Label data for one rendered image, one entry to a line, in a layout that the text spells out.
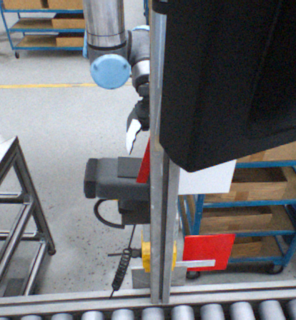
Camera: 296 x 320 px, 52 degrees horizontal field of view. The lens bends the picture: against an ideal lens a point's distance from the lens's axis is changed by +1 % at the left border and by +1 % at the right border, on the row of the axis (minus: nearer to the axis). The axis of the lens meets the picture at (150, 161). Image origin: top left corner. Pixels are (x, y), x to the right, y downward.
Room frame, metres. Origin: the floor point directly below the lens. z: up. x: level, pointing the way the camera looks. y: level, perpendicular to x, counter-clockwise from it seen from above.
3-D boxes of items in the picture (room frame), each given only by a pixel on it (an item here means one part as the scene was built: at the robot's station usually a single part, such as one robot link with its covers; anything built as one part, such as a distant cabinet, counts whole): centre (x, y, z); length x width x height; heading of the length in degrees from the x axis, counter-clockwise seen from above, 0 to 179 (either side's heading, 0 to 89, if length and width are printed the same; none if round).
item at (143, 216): (0.35, 0.05, 1.02); 0.10 x 0.07 x 0.06; 94
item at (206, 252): (0.36, -0.09, 0.85); 0.16 x 0.01 x 0.13; 94
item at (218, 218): (1.00, -0.34, 0.39); 0.40 x 0.30 x 0.10; 4
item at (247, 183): (0.99, -0.35, 0.59); 0.40 x 0.30 x 0.10; 1
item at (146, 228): (0.36, -0.02, 0.95); 0.07 x 0.03 x 0.07; 94
